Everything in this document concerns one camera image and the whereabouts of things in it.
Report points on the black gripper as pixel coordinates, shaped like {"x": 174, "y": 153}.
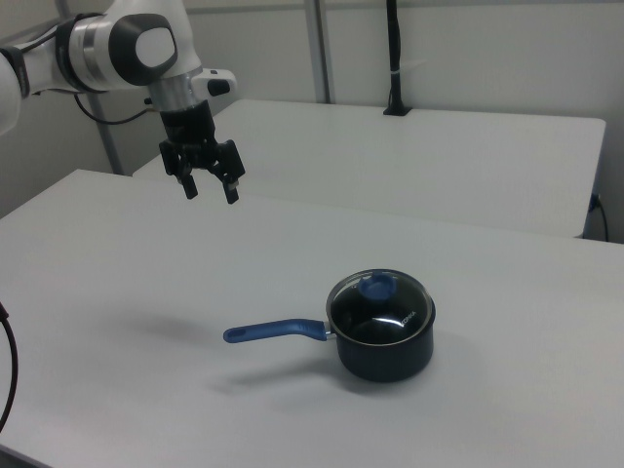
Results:
{"x": 189, "y": 124}

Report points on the glass lid with blue knob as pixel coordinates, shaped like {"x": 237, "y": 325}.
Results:
{"x": 375, "y": 312}

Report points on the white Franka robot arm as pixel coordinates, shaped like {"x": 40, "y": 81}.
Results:
{"x": 97, "y": 49}

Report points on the white background table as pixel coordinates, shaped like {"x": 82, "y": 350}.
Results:
{"x": 414, "y": 161}

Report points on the black pole with base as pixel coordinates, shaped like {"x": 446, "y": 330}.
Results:
{"x": 396, "y": 39}

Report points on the grey metal partition post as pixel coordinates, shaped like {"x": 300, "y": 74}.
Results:
{"x": 319, "y": 49}
{"x": 108, "y": 141}

